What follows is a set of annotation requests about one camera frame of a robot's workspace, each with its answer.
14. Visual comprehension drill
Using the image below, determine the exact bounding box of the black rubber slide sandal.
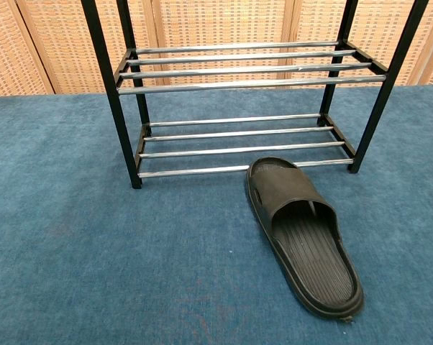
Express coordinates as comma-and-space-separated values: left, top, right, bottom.
245, 156, 365, 322

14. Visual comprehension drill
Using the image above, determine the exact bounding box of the woven rattan folding screen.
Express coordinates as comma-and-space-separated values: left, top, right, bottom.
0, 0, 433, 99

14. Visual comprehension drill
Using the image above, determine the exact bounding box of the black metal shoe rack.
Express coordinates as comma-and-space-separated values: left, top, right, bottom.
80, 0, 430, 190

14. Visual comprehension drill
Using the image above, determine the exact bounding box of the blue carpet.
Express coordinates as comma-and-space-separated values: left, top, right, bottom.
0, 83, 433, 345

